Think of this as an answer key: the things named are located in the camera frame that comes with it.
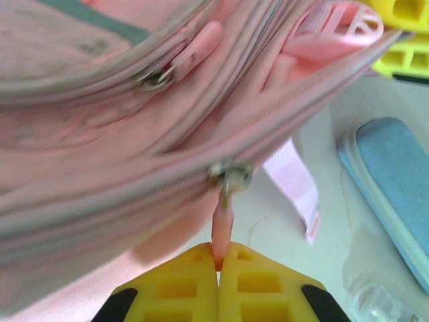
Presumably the pink student backpack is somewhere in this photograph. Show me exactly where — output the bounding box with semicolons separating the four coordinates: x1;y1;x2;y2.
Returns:
0;0;405;319

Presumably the blue lid pencil case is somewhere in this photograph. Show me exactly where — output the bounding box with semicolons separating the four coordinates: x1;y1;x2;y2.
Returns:
336;116;429;296

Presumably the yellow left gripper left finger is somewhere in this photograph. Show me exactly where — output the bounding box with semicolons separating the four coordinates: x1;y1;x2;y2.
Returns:
95;241;219;322

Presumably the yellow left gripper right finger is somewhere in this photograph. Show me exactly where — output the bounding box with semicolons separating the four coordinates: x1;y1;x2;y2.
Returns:
218;241;352;322

